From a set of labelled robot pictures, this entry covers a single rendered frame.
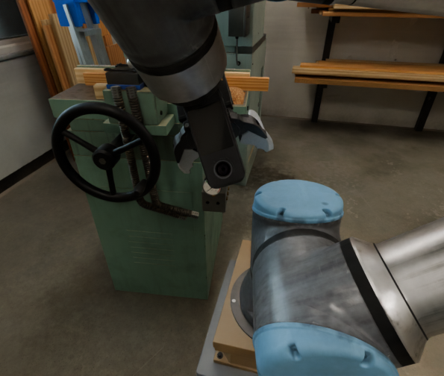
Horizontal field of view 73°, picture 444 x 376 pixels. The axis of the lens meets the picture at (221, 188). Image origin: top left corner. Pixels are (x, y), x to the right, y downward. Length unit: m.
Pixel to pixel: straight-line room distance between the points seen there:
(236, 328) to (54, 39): 2.18
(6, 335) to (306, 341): 1.41
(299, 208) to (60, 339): 1.22
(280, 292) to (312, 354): 0.08
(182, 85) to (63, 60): 2.19
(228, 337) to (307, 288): 0.29
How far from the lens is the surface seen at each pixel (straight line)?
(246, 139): 0.43
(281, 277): 0.40
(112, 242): 1.31
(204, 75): 0.30
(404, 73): 2.94
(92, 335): 1.46
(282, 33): 3.24
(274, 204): 0.48
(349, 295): 0.36
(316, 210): 0.47
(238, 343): 0.63
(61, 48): 2.45
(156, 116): 0.83
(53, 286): 1.69
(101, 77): 1.15
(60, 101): 1.06
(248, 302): 0.63
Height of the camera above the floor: 1.18
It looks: 34 degrees down
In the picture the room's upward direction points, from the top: straight up
